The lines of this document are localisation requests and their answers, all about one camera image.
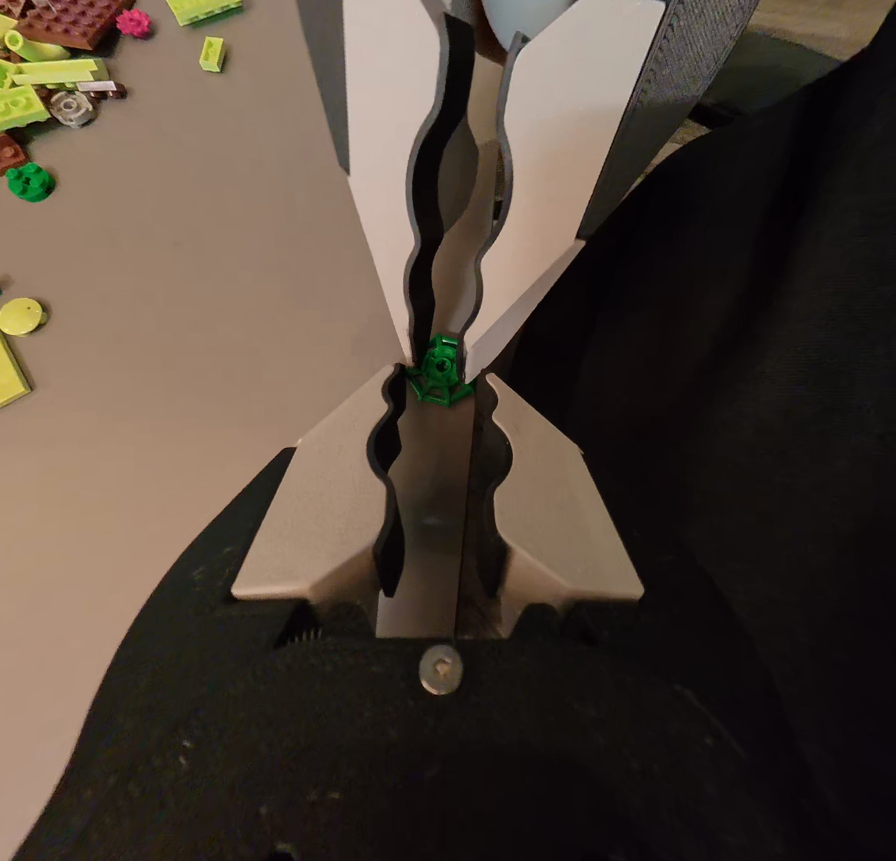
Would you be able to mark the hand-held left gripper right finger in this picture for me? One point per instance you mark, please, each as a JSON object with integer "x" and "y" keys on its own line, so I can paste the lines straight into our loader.
{"x": 567, "y": 518}

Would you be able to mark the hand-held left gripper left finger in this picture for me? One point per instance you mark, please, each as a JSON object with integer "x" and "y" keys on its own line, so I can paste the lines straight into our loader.
{"x": 315, "y": 518}

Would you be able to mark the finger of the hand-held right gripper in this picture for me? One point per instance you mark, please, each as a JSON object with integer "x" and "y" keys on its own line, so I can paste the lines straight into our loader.
{"x": 392, "y": 105}
{"x": 560, "y": 140}

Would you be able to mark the green spoked wheel piece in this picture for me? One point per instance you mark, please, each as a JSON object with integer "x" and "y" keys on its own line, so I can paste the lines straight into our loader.
{"x": 441, "y": 368}

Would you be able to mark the tiny lime brick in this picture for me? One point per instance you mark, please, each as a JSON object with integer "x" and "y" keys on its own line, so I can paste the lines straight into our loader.
{"x": 211, "y": 54}

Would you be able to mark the lime studded brick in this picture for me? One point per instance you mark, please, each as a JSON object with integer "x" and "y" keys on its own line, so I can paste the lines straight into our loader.
{"x": 203, "y": 0}

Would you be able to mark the magenta gear flower piece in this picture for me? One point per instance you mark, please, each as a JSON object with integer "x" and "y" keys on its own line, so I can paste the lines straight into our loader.
{"x": 133, "y": 23}

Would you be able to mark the dark maroon studded plate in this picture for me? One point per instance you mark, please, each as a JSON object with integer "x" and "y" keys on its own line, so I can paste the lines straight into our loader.
{"x": 77, "y": 11}

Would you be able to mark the long lime flat tile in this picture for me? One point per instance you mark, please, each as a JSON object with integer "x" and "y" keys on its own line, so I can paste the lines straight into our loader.
{"x": 10, "y": 378}

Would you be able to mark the lime round dome piece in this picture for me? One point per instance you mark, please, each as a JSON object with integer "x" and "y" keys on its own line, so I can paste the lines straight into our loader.
{"x": 21, "y": 315}

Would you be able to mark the pile of colourful toy bricks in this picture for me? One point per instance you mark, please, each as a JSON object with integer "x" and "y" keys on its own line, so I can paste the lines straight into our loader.
{"x": 28, "y": 105}

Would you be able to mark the green round plate piece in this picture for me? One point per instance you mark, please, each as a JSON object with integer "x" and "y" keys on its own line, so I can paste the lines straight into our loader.
{"x": 31, "y": 182}

